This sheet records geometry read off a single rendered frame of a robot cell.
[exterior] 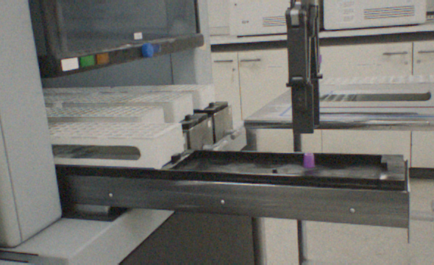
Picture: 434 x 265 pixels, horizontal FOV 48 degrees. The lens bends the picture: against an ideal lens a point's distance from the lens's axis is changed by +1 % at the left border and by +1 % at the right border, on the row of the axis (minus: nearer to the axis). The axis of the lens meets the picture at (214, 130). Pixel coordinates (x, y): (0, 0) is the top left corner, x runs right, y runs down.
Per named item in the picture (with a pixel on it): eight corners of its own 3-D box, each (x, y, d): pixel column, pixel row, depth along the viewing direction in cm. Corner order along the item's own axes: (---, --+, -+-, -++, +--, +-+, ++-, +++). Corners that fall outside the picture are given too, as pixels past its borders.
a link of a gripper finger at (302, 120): (312, 84, 68) (312, 85, 67) (314, 132, 69) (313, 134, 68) (291, 85, 69) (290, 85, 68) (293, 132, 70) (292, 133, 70)
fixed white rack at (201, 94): (99, 115, 129) (96, 92, 128) (119, 107, 139) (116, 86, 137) (203, 115, 119) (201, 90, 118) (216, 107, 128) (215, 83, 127)
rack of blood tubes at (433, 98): (292, 113, 104) (290, 85, 102) (302, 104, 113) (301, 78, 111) (447, 114, 92) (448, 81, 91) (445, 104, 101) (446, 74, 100)
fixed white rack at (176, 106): (64, 128, 116) (59, 102, 114) (88, 119, 125) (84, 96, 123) (177, 129, 105) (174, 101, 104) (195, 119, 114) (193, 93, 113)
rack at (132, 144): (5, 170, 84) (-1, 135, 83) (44, 154, 93) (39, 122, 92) (159, 177, 74) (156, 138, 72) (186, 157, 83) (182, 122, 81)
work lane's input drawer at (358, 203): (-13, 210, 85) (-22, 160, 83) (41, 183, 98) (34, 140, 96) (448, 249, 59) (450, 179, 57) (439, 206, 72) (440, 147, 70)
